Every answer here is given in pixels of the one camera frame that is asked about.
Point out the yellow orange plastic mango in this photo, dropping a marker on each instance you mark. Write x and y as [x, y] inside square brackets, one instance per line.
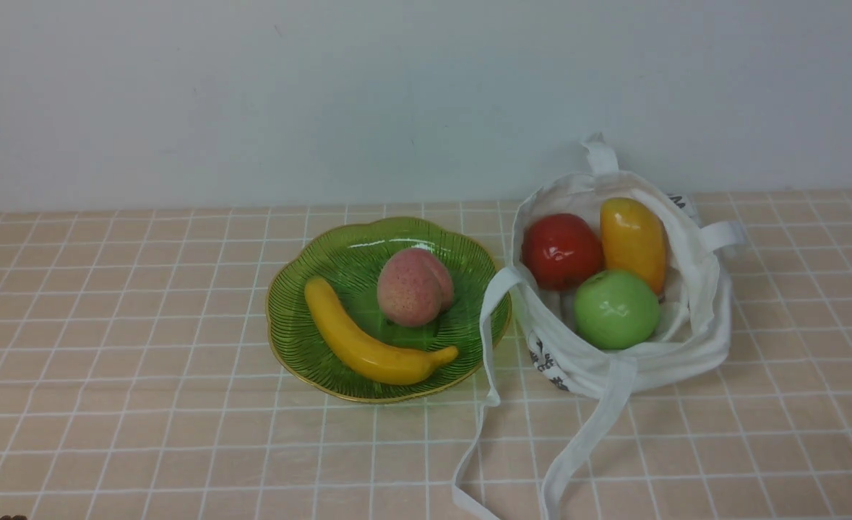
[633, 239]

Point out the green glass fruit plate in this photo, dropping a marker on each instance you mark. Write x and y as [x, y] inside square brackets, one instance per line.
[351, 258]

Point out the white cloth tote bag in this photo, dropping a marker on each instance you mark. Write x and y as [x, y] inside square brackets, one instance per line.
[694, 335]

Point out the pink plastic peach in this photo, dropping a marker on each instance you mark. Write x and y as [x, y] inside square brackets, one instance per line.
[414, 288]

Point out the yellow plastic banana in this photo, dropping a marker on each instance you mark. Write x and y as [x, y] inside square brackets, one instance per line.
[365, 355]

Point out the red plastic apple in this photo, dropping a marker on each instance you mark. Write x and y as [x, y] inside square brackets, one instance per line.
[561, 251]

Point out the green plastic apple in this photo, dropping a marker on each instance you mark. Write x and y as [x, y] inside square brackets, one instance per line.
[615, 310]

